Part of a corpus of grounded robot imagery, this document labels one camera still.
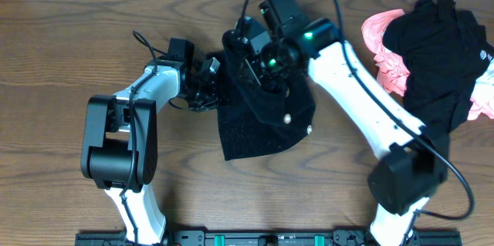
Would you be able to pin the black t-shirt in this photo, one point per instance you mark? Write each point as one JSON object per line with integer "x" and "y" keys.
{"x": 445, "y": 51}

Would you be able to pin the pink garment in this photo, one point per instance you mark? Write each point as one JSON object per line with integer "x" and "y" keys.
{"x": 392, "y": 72}

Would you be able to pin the black mounting rail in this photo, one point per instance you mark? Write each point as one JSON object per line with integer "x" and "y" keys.
{"x": 334, "y": 238}

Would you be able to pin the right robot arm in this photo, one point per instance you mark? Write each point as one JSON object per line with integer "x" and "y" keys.
{"x": 409, "y": 167}

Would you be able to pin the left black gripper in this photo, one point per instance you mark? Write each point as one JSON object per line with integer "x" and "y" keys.
{"x": 212, "y": 99}

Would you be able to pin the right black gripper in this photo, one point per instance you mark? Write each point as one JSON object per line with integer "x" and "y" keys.
{"x": 253, "y": 62}

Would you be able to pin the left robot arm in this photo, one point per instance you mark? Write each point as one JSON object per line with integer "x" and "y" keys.
{"x": 120, "y": 150}

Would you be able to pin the black velvet skirt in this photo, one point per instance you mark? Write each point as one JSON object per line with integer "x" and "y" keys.
{"x": 252, "y": 121}

